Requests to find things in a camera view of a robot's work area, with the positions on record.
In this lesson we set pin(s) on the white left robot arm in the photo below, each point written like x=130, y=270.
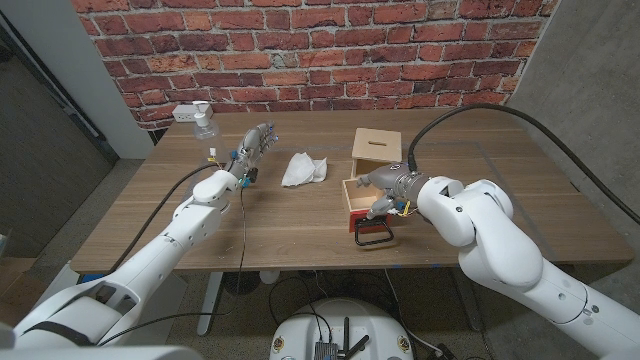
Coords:
x=150, y=265

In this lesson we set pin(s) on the clear pump bottle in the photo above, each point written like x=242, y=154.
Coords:
x=206, y=132

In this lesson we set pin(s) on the wooden box with slot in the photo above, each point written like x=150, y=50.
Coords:
x=376, y=145

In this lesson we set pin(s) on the wooden drawer with red front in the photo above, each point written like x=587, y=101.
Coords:
x=360, y=202

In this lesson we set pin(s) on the grey table leg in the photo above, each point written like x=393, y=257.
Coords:
x=465, y=300

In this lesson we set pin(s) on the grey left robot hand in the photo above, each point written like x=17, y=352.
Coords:
x=252, y=147

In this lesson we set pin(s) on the blue foot pedal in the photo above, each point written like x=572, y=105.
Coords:
x=86, y=277

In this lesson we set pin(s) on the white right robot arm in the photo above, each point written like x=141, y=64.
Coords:
x=500, y=245

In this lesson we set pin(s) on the grey computer box with antennas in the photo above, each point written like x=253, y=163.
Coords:
x=326, y=350

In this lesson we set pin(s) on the white power strip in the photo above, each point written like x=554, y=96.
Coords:
x=184, y=114

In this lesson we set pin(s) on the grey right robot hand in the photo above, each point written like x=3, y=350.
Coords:
x=395, y=182

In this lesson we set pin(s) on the white table leg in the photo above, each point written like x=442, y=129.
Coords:
x=210, y=300

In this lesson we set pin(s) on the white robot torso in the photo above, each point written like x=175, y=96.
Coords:
x=300, y=330

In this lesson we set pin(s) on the printed brick backdrop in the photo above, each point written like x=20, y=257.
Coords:
x=320, y=55

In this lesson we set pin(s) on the crumpled white tissue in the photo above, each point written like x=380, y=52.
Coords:
x=302, y=170

